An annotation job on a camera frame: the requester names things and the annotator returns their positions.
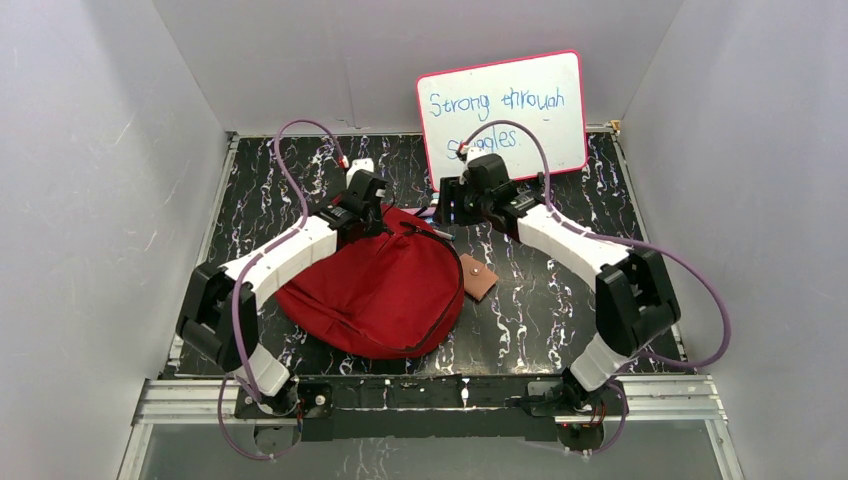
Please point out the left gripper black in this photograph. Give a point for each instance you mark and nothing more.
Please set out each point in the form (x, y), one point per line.
(371, 216)

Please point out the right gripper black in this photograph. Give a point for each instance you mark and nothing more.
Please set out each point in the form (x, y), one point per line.
(451, 190)

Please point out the red student backpack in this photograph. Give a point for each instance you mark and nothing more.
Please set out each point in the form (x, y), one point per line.
(394, 296)

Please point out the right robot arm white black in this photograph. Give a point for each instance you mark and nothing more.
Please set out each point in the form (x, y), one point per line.
(634, 298)

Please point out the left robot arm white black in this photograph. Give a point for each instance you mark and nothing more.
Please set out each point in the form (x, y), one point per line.
(219, 314)

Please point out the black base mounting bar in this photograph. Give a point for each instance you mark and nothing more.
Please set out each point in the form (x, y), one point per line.
(535, 407)

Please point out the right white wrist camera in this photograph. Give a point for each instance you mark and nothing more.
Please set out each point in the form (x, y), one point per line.
(470, 154)

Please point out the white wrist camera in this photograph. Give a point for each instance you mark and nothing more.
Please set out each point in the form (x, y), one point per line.
(356, 165)
(470, 154)

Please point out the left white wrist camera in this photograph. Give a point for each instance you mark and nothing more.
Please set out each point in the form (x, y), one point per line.
(356, 165)

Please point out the whiteboard with pink frame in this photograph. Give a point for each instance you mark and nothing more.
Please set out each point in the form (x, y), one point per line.
(530, 111)

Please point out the aluminium frame rail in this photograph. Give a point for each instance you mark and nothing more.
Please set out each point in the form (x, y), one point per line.
(650, 398)

